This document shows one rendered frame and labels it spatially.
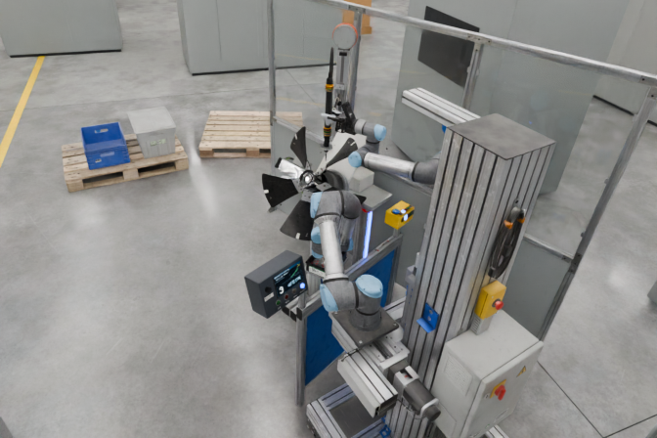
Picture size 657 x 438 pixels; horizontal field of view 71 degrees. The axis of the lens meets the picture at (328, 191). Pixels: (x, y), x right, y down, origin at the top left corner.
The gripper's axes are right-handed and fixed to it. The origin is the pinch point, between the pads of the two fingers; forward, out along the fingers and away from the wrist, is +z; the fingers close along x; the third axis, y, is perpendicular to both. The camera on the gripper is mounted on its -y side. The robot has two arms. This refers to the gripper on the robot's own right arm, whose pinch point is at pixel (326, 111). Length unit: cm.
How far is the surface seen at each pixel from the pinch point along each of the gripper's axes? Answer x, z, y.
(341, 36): 61, 29, -22
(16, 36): 184, 725, 131
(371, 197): 51, -9, 80
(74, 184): -1, 289, 158
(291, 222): -20, 8, 66
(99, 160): 28, 286, 143
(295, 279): -70, -32, 49
